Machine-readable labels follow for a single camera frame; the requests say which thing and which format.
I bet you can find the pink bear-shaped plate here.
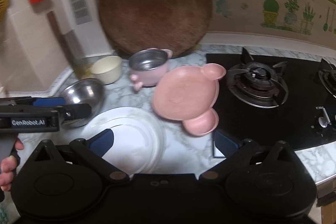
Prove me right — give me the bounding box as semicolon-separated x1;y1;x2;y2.
152;63;226;136

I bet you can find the left gas burner grate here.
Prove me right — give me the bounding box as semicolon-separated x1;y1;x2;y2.
226;48;289;109

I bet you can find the black gas stove top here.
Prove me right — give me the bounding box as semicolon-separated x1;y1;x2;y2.
206;50;335;150

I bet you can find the round wooden cutting board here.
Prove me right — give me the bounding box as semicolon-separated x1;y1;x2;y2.
98;0;213;56

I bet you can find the stainless steel bowl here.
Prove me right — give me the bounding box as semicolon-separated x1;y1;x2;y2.
59;78;106;128

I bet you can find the white floral ceramic plate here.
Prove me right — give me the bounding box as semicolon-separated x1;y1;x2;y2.
80;107;166;176

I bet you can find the gas burner grate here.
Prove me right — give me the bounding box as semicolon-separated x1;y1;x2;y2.
226;48;289;109
318;59;336;97

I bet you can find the pink steel-lined handled bowl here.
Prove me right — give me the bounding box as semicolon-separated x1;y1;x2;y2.
129;48;173;91

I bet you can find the cleaver with wooden handle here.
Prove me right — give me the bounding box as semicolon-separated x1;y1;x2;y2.
47;11;92;80

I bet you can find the person's left hand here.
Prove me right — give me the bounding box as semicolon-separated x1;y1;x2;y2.
0;138;24;192

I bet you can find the stove control knob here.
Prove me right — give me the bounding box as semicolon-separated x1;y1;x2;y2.
318;107;331;128

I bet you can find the right gas burner grate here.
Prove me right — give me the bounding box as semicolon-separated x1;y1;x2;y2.
318;59;336;97

